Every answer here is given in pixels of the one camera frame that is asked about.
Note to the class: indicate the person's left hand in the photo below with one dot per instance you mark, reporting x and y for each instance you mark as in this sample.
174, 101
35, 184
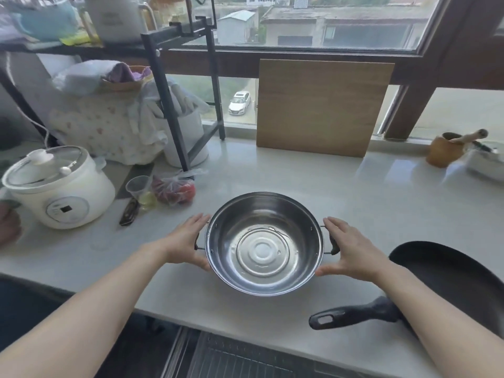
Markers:
185, 244

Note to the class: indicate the person's right hand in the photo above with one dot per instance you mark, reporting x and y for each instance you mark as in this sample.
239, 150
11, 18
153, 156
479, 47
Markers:
356, 251

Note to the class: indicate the stainless steel pot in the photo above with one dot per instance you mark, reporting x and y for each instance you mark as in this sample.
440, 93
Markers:
264, 248

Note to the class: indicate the black frying pan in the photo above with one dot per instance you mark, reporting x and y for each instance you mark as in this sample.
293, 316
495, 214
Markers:
453, 267

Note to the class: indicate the blue drawer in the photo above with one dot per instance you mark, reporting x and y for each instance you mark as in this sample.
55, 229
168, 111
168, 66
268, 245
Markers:
244, 362

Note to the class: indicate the person's left forearm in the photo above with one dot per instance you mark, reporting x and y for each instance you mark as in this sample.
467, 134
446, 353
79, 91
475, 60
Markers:
78, 311

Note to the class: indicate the person's right forearm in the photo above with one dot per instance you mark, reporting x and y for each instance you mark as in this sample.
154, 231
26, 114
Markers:
453, 330

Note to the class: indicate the plastic bag of tomatoes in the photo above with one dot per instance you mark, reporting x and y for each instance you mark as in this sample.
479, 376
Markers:
177, 192

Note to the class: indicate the clear plastic cup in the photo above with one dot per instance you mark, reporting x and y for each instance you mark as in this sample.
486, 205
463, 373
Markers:
138, 186

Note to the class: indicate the white cylindrical container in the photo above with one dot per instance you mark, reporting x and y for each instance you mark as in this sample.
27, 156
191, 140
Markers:
197, 133

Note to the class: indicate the white slow cooker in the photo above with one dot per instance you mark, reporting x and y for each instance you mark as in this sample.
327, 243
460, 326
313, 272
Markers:
78, 200

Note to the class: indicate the wooden mortar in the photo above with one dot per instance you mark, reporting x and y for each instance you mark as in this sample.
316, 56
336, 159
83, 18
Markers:
443, 153

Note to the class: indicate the black metal rack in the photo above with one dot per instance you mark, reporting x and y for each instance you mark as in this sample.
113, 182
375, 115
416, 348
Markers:
168, 110

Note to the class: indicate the floral fabric cover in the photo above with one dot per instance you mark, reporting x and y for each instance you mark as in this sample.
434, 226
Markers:
102, 129

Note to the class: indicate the wooden cutting board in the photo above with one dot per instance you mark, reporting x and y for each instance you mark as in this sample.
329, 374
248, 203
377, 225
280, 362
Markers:
323, 110

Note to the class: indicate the white ceramic bowl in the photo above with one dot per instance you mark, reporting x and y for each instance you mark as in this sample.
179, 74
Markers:
486, 165

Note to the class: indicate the dark brown framed window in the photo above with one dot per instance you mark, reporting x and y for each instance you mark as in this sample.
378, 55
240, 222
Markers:
417, 106

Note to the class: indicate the wooden pestle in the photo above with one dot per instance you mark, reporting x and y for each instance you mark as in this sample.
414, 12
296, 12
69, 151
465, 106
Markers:
472, 135

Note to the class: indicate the small woven basket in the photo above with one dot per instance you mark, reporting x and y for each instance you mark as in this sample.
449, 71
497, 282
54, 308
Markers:
126, 86

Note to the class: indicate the small pink bowl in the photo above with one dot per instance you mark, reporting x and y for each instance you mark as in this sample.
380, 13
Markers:
10, 228

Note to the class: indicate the blue cabinet door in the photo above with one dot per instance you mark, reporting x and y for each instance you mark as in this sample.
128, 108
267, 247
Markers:
19, 307

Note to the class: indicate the lilac cloth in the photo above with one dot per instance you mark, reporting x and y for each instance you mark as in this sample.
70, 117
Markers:
126, 72

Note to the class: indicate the white folded towel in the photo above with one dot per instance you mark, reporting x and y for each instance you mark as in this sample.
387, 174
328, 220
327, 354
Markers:
82, 76

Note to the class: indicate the yellow green cloth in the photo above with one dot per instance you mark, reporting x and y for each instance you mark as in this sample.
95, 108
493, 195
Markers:
78, 38

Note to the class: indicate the yellow orange patterned container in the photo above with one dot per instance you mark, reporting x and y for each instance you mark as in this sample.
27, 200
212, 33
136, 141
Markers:
167, 9

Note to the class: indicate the light blue bowl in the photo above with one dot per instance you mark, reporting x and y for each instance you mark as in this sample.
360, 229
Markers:
47, 21

